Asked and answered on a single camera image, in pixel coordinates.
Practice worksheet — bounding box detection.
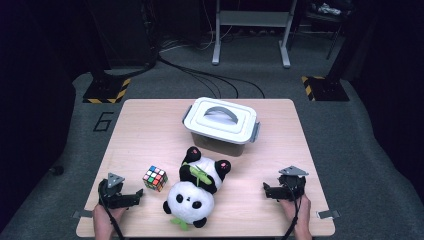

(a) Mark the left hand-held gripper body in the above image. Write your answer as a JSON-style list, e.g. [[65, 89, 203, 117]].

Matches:
[[98, 172, 135, 210]]

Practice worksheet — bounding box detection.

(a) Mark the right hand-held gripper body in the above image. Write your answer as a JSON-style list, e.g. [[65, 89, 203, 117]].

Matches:
[[278, 165, 309, 202]]

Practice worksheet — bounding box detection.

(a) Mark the colourful puzzle cube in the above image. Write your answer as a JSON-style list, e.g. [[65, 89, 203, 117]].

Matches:
[[142, 165, 169, 193]]

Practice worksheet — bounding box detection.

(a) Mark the panda plush toy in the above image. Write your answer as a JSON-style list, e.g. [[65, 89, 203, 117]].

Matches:
[[162, 145, 233, 232]]

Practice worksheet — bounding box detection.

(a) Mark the clear grey storage box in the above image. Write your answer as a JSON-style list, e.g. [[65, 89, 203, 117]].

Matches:
[[182, 104, 262, 158]]

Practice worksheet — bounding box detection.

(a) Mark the white box lid grey handle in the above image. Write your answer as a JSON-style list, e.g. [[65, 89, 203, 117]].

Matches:
[[182, 96, 261, 145]]

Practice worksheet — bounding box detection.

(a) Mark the person's left hand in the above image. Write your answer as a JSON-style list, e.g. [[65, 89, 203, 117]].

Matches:
[[92, 203, 128, 235]]

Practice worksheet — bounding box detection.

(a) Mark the person's right hand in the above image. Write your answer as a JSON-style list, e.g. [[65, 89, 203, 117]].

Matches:
[[279, 194, 312, 232]]

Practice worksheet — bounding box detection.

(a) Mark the black cabinet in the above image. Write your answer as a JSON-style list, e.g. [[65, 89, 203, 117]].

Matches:
[[106, 0, 158, 68]]

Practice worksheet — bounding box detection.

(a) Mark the white metal stand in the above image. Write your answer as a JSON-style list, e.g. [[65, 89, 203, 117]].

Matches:
[[211, 0, 299, 69]]

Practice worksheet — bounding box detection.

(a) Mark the dark chair with clutter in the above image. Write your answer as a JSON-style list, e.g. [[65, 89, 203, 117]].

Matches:
[[304, 0, 354, 61]]

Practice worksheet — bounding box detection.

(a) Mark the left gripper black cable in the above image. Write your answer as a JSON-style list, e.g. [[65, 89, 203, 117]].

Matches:
[[98, 191, 125, 240]]

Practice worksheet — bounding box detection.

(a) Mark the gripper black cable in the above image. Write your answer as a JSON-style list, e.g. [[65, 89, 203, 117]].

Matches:
[[98, 191, 125, 240], [283, 181, 302, 240]]

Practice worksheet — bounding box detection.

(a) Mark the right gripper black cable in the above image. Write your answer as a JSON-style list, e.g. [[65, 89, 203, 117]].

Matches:
[[283, 181, 302, 240]]

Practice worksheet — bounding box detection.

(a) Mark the black yellow striped base plate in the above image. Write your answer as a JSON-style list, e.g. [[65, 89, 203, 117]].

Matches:
[[301, 75, 350, 102], [82, 77, 132, 104]]

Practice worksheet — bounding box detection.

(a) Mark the black floor cable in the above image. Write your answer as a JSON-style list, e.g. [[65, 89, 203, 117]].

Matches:
[[186, 68, 266, 99], [157, 54, 240, 99]]

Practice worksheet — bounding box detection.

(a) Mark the bundle of white cables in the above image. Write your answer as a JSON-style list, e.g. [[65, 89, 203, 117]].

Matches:
[[159, 28, 234, 54]]

